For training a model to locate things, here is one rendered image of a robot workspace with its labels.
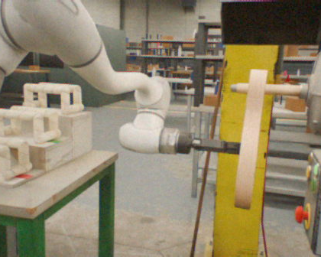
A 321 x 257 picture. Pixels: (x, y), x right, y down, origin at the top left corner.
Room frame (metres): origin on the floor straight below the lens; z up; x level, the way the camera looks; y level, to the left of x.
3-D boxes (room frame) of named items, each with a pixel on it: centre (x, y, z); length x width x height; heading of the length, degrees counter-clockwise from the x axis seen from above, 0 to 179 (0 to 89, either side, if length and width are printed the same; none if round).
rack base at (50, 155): (1.25, 0.51, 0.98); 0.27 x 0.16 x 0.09; 73
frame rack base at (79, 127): (1.40, 0.46, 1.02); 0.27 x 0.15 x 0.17; 73
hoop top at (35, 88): (1.37, 0.47, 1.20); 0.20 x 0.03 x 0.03; 72
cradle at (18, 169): (1.07, 0.47, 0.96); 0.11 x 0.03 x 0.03; 163
